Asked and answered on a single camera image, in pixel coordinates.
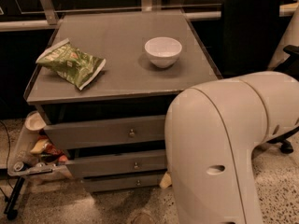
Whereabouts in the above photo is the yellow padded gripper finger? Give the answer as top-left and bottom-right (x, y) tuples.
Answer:
(160, 172), (172, 189)

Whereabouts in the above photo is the grey drawer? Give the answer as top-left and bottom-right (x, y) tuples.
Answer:
(45, 115), (165, 149)
(66, 149), (167, 178)
(82, 170), (164, 192)

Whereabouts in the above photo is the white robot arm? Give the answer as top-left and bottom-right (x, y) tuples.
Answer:
(164, 71), (299, 224)

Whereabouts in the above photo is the grey top drawer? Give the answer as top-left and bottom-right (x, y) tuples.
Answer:
(45, 115), (165, 149)

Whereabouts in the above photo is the grey bottom drawer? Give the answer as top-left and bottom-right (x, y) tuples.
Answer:
(82, 170), (164, 192)

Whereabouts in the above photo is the grey wooden drawer cabinet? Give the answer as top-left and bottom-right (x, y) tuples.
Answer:
(23, 10), (224, 194)

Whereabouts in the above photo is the white ceramic bowl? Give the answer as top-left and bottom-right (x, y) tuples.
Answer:
(145, 37), (182, 68)

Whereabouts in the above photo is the clear plastic snack bin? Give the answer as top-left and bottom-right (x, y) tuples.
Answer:
(7, 122), (73, 184)

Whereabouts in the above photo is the white bowl in bin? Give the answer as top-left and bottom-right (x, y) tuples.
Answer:
(25, 111), (46, 131)

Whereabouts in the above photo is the soda can in bin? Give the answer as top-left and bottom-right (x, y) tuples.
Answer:
(13, 161), (28, 172)

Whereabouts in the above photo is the black stand leg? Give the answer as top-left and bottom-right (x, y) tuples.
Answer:
(4, 176), (24, 220)

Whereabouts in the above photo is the green chip bag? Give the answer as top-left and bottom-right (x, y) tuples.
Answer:
(36, 38), (106, 91)

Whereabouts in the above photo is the black office chair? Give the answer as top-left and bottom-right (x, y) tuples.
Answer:
(218, 0), (299, 155)

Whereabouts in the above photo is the metal railing bar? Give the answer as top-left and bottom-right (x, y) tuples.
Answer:
(0, 0), (299, 34)

